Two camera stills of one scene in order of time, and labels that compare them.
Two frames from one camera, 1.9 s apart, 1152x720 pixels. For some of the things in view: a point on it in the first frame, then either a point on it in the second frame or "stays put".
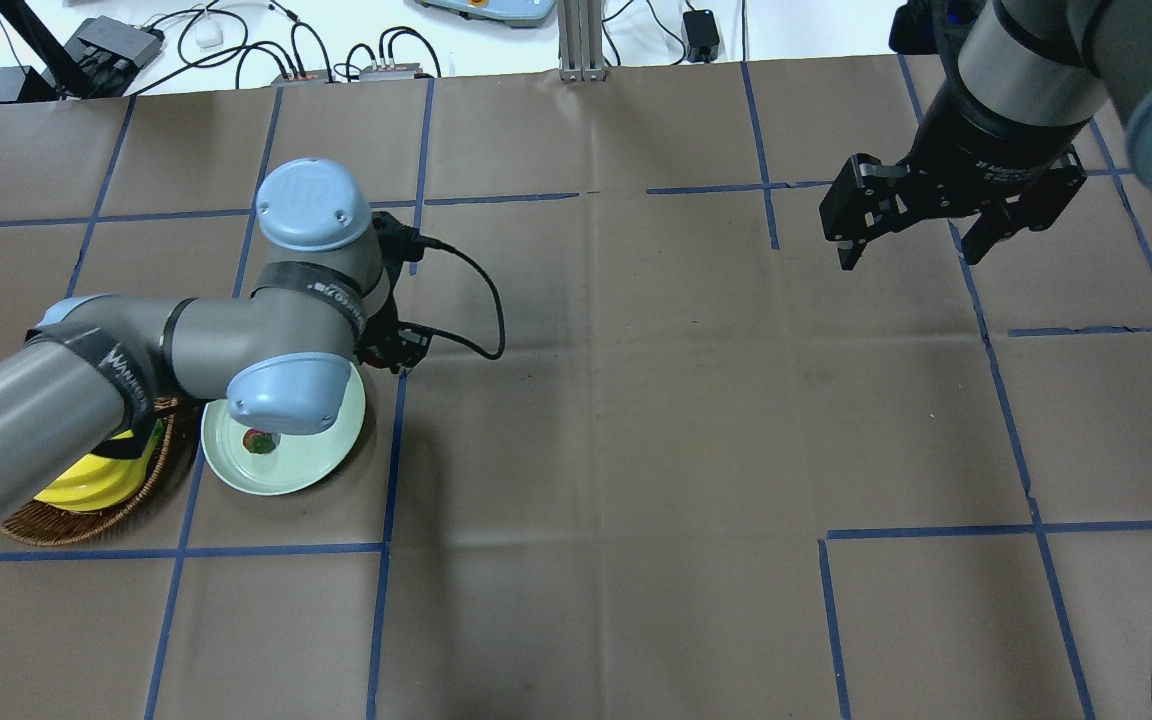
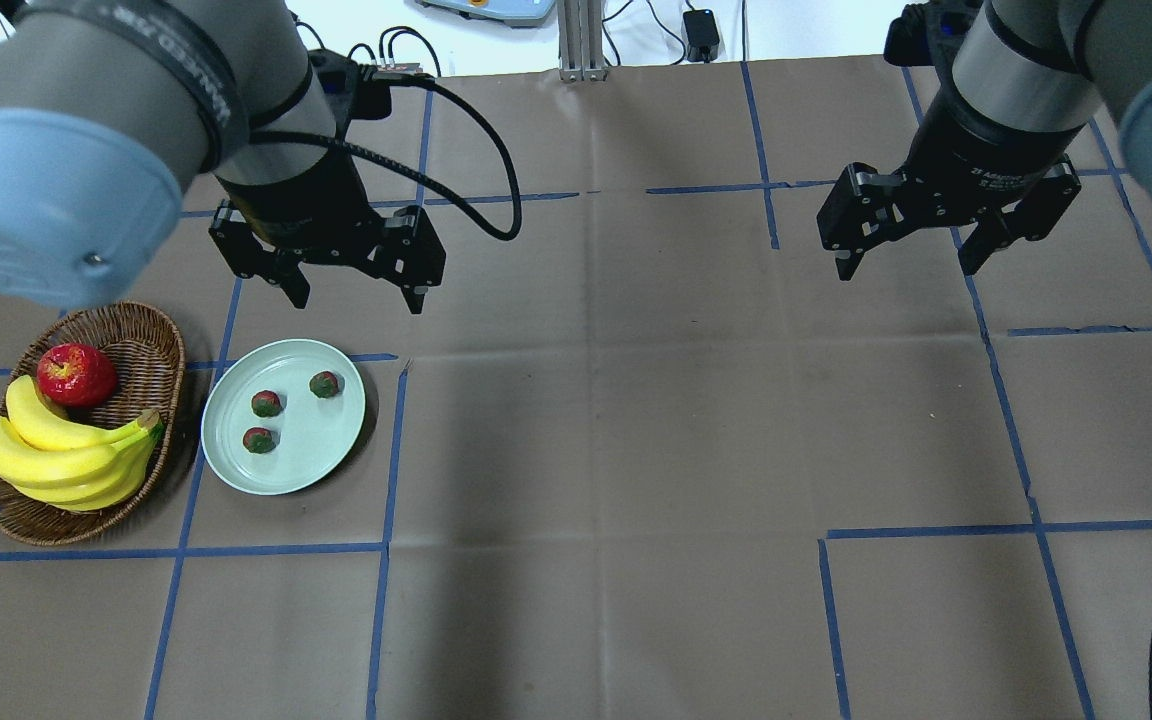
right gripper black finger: [1040, 207] stays put
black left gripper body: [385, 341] → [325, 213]
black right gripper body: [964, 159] stays put
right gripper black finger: [861, 201] stays put
